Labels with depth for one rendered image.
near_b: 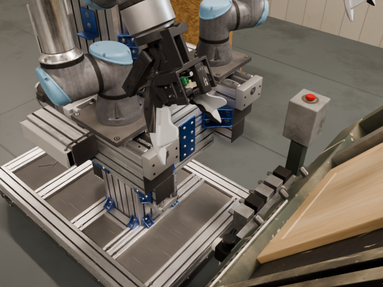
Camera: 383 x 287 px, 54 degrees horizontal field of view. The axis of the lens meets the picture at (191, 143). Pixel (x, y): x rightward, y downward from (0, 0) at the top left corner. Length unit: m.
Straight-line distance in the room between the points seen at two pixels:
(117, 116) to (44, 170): 1.25
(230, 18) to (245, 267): 0.87
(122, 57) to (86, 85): 0.12
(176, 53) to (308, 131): 1.05
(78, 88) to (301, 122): 0.87
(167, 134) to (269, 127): 2.37
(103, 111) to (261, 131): 1.86
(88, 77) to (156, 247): 1.03
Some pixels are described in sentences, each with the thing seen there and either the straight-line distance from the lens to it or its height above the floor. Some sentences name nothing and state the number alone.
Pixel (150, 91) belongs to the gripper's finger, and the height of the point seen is 1.42.
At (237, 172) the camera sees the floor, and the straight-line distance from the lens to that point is 2.51.
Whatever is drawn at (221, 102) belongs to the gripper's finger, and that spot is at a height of 1.38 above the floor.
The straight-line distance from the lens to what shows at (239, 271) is 1.00.
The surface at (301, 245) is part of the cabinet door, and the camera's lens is 0.89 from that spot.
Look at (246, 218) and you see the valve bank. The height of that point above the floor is 0.76.
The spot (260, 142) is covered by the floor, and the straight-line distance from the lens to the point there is 2.77.
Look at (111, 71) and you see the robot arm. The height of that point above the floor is 1.22.
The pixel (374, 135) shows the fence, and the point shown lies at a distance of 1.23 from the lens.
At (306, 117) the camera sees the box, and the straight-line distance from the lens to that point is 1.52.
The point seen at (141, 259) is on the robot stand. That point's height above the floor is 0.21.
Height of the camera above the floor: 1.74
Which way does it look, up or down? 40 degrees down
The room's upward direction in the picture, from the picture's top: straight up
